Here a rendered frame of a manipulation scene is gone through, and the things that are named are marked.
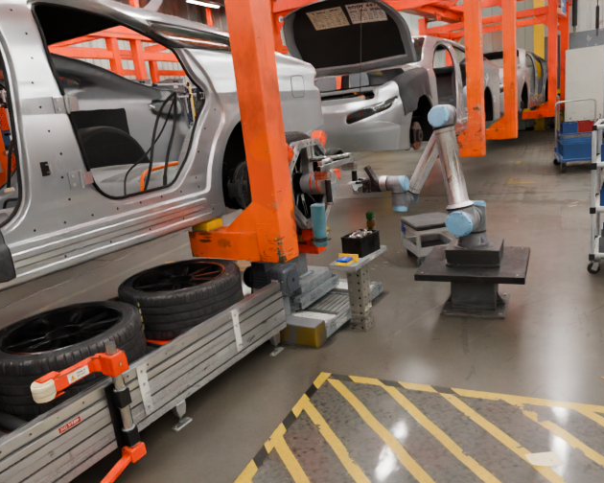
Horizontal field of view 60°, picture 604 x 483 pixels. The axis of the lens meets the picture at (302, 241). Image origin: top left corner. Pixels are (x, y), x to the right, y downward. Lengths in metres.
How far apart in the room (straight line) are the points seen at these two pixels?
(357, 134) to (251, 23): 3.20
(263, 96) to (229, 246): 0.87
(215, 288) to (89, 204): 0.72
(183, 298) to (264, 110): 1.02
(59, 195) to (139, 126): 2.64
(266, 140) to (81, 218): 0.96
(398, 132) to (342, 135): 0.60
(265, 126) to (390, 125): 3.21
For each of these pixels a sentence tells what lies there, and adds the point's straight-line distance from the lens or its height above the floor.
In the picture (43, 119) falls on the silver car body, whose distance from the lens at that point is 2.55.
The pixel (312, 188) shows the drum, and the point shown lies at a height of 0.83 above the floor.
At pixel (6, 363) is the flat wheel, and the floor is 0.50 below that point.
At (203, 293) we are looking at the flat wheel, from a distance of 2.69.
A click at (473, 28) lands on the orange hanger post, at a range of 6.64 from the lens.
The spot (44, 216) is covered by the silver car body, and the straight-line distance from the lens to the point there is 2.52.
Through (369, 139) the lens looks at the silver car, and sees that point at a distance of 5.77.
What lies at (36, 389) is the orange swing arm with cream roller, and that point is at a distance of 2.07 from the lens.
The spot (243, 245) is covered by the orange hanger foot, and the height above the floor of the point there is 0.61.
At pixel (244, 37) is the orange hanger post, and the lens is 2.78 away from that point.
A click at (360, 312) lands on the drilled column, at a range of 3.13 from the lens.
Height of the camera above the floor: 1.32
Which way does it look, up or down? 14 degrees down
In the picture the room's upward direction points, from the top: 7 degrees counter-clockwise
